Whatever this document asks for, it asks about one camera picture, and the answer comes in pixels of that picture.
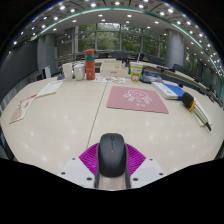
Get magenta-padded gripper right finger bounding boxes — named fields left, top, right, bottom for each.
left=124, top=143, right=166, bottom=190

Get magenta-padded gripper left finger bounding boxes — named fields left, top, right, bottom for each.
left=58, top=143, right=101, bottom=190

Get black computer mouse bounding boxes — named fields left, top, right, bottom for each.
left=96, top=132, right=128, bottom=178

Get pink mouse pad white print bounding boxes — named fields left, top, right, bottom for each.
left=106, top=85, right=170, bottom=115

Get blue and white book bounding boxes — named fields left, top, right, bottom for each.
left=151, top=81, right=186, bottom=101

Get red and white booklet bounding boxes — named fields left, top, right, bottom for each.
left=8, top=93, right=38, bottom=125

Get white mug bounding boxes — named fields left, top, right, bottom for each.
left=62, top=62, right=74, bottom=81
left=73, top=63, right=86, bottom=81

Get paper cup green print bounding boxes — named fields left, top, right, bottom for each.
left=129, top=61, right=144, bottom=83

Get red drink bottle green band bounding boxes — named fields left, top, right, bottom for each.
left=84, top=49, right=97, bottom=81

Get white cardboard box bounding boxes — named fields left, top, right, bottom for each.
left=99, top=59, right=130, bottom=78

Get black office chairs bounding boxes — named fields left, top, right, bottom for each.
left=74, top=49, right=224, bottom=101

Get ceiling lights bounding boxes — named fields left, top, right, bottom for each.
left=11, top=0, right=223, bottom=66

